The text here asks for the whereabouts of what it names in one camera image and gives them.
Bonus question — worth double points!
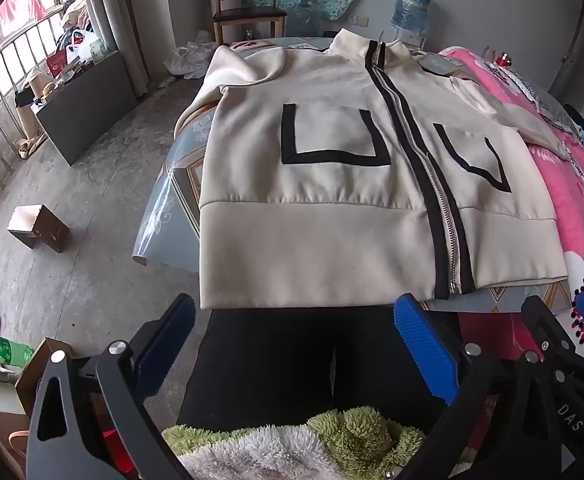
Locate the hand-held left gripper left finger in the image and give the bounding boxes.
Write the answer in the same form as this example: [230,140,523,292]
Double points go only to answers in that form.
[26,293,198,480]

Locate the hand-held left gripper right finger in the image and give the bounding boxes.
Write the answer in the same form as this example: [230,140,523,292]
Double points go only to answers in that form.
[393,293,560,480]

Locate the cream zip jacket black trim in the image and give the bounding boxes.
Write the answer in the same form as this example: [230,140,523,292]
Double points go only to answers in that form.
[174,27,573,311]

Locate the person's black pants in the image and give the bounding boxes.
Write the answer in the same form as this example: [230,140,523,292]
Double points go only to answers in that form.
[176,305,465,433]

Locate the pink floral blanket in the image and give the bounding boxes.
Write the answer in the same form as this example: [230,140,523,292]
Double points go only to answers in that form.
[439,45,584,361]

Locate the open tan cardboard box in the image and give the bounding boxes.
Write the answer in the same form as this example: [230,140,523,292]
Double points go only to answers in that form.
[14,337,75,416]

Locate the blue fruit print tablecloth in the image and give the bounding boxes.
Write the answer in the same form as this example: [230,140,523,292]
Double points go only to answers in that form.
[131,35,573,321]

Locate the fluffy green white garment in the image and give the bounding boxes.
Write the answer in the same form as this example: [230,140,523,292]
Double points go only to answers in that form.
[161,407,478,480]

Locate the green plastic bottle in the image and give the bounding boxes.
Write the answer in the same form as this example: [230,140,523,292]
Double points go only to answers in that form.
[0,332,35,368]

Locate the brown cardboard box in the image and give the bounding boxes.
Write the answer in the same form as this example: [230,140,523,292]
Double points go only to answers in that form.
[7,204,71,254]

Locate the silver quilted cover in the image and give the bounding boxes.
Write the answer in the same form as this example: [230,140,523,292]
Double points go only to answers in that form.
[497,67,584,136]

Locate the dark grey low cabinet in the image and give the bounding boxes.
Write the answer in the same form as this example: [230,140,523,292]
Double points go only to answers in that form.
[29,50,140,166]

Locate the green paper packet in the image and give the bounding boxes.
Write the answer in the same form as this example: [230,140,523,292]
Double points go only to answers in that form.
[419,54,465,78]

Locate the crumpled white plastic bag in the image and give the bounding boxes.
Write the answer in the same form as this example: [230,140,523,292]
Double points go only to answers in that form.
[164,30,223,80]

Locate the white shopping bag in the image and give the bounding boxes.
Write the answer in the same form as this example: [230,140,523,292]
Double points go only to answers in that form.
[66,29,108,63]

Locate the window with metal grille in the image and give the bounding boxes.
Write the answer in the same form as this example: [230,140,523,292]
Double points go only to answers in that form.
[0,10,73,241]

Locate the beige curtain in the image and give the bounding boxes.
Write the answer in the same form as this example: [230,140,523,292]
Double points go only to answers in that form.
[79,0,178,101]

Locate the wooden chair dark seat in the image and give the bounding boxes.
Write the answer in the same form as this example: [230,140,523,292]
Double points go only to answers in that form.
[207,0,288,46]

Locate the clear empty water jug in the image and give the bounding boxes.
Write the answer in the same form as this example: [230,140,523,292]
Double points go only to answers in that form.
[287,5,325,36]

